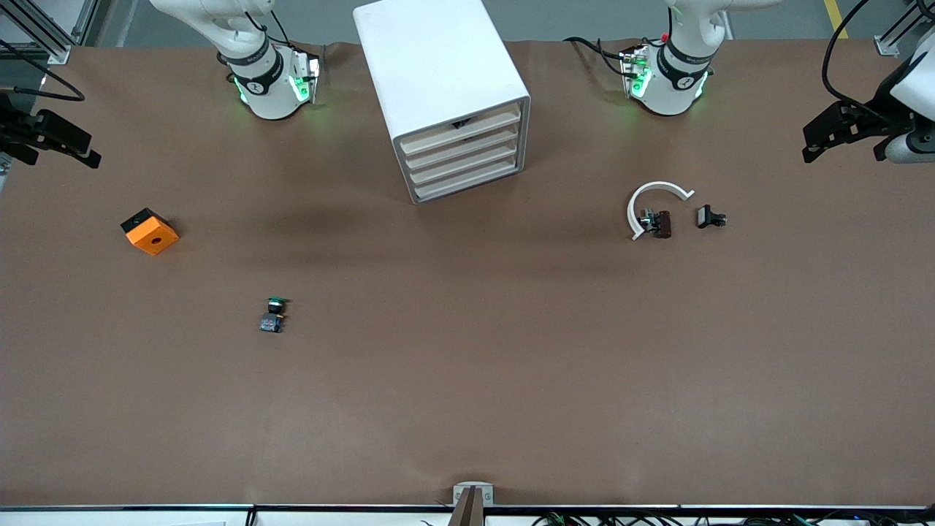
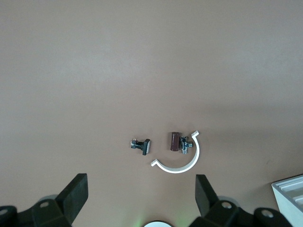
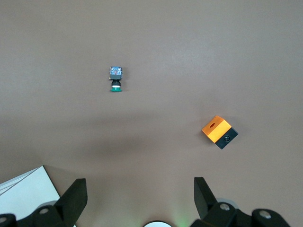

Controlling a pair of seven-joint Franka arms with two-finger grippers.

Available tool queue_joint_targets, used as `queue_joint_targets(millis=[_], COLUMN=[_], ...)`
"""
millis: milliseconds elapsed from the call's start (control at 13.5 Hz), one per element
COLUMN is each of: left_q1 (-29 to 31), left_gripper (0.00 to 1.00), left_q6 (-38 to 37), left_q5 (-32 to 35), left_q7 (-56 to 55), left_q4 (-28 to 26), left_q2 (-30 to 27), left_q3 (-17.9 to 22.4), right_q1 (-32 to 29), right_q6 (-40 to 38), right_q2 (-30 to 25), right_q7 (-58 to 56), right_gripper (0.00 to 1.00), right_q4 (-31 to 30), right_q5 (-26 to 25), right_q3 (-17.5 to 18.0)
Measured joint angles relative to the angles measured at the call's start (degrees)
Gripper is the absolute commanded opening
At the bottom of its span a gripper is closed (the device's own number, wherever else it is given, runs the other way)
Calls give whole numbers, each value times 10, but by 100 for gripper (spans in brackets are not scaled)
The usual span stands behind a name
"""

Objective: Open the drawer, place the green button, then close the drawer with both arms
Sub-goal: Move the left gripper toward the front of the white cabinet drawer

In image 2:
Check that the chrome valve fitting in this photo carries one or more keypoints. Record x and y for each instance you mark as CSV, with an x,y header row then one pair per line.
x,y
185,145

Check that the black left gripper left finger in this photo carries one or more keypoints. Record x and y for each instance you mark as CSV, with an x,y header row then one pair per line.
x,y
74,198

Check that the brown table mat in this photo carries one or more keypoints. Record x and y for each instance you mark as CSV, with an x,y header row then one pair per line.
x,y
118,71

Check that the dark brown cylinder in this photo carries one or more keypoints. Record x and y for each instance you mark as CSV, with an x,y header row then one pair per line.
x,y
174,142

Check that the white drawer cabinet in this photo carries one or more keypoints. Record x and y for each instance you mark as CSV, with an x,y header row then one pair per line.
x,y
290,196

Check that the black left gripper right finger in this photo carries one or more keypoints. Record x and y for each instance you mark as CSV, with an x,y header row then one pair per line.
x,y
204,196

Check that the small black clip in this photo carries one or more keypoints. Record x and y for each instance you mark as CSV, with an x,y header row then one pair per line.
x,y
143,146

